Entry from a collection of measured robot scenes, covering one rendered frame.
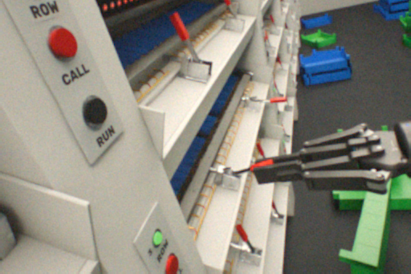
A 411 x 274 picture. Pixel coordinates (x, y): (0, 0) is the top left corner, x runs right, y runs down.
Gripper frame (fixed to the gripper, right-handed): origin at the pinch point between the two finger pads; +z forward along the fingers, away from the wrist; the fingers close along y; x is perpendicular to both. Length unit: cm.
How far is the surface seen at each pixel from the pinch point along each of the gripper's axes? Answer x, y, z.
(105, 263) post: 15.6, -27.3, 4.2
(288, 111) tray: -39, 95, 13
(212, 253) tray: -1.7, -13.3, 8.1
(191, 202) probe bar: 2.7, -8.2, 11.1
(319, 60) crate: -47, 180, -3
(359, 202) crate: -54, 46, -9
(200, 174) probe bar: 2.9, -2.5, 11.5
